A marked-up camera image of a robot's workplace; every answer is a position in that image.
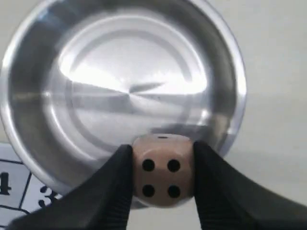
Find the paper game board sheet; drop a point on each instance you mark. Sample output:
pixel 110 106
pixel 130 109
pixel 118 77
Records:
pixel 20 191

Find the wooden die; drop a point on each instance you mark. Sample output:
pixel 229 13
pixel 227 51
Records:
pixel 163 170

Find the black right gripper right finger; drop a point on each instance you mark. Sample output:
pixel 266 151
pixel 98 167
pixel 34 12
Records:
pixel 228 200

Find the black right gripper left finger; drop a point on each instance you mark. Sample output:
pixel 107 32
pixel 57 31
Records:
pixel 101 203

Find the stainless steel bowl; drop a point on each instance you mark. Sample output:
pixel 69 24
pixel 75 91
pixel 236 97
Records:
pixel 79 78

